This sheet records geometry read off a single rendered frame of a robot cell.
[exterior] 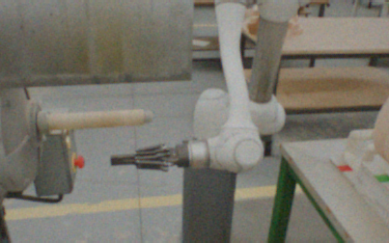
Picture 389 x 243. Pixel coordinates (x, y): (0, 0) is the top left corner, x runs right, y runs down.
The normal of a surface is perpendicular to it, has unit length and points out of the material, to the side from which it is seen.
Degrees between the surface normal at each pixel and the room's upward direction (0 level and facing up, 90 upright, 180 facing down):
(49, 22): 90
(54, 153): 90
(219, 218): 90
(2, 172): 98
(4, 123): 76
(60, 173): 90
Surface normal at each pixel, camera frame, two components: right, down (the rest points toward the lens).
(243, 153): 0.15, 0.08
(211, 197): 0.04, 0.47
